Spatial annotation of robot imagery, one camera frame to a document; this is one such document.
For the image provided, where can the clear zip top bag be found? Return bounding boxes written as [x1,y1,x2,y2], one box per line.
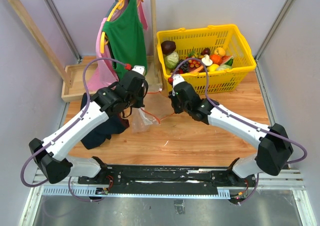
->
[130,83,175,133]

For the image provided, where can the green toy cabbage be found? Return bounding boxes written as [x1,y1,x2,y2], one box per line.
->
[164,51,180,70]

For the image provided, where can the yellow plastic shopping basket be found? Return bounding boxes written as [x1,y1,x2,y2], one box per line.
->
[156,24,257,95]

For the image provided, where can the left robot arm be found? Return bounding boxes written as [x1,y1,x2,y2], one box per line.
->
[29,65,147,184]

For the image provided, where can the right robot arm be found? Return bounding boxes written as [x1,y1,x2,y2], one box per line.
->
[169,81,293,186]

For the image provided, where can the green tank top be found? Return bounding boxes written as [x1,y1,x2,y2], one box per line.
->
[102,0,148,79]

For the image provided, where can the pink shirt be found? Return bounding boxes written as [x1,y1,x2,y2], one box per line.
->
[87,0,148,91]

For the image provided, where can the dark toy grapes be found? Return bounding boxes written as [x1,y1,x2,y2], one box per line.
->
[177,59,190,74]

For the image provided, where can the yellow toy lemon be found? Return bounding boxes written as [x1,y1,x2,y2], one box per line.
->
[206,63,219,72]

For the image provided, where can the dark navy cloth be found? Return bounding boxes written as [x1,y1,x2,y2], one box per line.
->
[79,92,130,151]

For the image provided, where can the white toy mushroom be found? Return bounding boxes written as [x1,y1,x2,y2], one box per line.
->
[201,54,213,67]

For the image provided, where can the yellow clothes hanger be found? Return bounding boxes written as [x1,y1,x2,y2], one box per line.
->
[97,0,130,55]

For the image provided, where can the toy watermelon slice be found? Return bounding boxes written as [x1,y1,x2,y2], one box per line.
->
[221,55,234,66]

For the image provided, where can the wooden clothes rack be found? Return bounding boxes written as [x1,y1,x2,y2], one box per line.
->
[7,0,162,103]

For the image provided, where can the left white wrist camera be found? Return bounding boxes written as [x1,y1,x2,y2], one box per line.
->
[124,63,146,76]

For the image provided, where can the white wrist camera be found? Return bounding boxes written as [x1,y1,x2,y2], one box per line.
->
[124,63,146,76]
[168,74,185,96]

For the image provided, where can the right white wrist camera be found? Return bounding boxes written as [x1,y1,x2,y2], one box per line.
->
[168,74,185,96]

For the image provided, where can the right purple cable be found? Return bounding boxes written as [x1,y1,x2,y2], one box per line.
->
[169,57,308,204]

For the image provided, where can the purple cable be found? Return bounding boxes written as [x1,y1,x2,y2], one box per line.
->
[169,57,308,204]
[20,57,131,203]

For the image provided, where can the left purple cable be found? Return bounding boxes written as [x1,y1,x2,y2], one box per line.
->
[20,57,131,203]

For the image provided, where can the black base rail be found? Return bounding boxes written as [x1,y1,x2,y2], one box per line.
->
[77,164,256,199]

